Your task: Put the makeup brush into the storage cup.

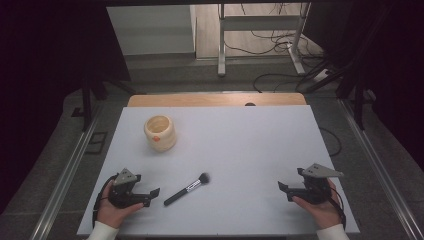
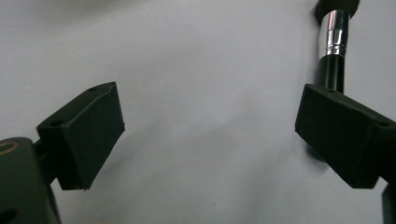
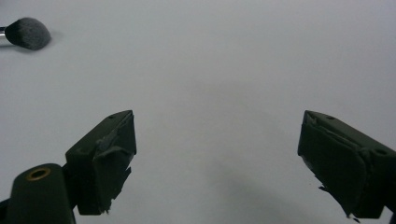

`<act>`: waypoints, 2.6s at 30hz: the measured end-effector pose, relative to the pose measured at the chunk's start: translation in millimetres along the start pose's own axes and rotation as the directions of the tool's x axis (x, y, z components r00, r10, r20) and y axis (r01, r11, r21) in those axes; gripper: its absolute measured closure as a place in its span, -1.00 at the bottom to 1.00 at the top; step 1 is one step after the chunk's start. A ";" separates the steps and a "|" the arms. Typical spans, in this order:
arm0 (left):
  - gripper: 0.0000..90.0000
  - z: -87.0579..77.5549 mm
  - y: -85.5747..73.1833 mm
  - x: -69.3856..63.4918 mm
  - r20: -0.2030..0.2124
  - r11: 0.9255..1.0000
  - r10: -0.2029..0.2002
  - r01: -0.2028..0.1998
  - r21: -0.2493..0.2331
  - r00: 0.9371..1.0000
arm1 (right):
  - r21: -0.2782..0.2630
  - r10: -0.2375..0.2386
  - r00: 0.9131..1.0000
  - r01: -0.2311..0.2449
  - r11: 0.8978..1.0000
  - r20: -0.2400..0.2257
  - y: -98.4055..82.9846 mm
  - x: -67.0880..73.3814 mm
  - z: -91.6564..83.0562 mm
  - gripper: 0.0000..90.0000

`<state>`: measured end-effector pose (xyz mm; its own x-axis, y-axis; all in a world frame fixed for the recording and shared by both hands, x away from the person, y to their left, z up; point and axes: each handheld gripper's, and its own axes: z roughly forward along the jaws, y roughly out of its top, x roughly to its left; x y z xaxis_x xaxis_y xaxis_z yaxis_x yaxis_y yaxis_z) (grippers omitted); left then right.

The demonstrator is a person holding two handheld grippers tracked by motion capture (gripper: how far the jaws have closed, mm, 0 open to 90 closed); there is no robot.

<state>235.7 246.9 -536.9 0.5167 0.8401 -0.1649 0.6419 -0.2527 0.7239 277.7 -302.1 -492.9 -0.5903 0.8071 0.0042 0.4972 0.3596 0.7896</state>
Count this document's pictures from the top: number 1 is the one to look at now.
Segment person's right hand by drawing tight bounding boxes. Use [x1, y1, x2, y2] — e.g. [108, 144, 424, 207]
[291, 177, 344, 231]

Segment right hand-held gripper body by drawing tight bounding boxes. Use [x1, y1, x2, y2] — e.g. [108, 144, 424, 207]
[292, 162, 345, 205]

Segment black floor plate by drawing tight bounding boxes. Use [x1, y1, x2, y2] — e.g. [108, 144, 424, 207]
[84, 131, 108, 155]

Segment white metal stand frame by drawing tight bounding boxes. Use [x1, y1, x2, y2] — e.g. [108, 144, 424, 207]
[217, 2, 312, 78]

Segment white power strip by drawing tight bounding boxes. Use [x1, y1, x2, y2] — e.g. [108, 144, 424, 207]
[312, 68, 332, 83]

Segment wooden table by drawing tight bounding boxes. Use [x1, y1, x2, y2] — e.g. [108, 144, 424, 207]
[127, 92, 308, 108]

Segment black makeup brush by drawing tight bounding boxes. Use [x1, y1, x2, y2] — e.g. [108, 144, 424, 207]
[163, 172, 211, 207]

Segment right hand-held gripper black cable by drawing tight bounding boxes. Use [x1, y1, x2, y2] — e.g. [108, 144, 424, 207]
[327, 185, 347, 231]

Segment metal floor rail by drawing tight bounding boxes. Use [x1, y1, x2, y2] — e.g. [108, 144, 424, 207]
[337, 98, 424, 240]
[29, 109, 101, 240]

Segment hand-held gripper black cable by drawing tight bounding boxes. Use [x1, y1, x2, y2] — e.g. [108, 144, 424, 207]
[327, 185, 347, 231]
[92, 173, 120, 229]

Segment black floor cables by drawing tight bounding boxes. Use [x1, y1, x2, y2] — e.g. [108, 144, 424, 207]
[218, 2, 334, 94]

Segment black metal stand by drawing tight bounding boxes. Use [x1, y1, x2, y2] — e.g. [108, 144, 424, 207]
[304, 49, 378, 131]
[70, 76, 138, 132]

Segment cream ribbed cup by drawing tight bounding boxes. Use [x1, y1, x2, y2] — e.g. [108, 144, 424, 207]
[143, 114, 177, 153]

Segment left hand-held gripper black cable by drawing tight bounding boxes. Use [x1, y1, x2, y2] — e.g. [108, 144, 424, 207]
[92, 173, 120, 229]

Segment dark curtain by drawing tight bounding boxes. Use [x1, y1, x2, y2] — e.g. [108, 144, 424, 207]
[301, 0, 424, 171]
[0, 0, 132, 214]

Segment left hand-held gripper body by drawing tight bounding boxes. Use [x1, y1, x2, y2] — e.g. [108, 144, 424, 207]
[107, 167, 152, 210]

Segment black cable loop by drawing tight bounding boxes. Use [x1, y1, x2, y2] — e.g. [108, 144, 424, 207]
[319, 126, 343, 158]

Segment white cabinet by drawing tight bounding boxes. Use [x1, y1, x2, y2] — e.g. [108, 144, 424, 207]
[106, 4, 197, 57]

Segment person's left hand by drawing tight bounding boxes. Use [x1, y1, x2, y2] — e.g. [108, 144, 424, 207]
[96, 180, 145, 230]

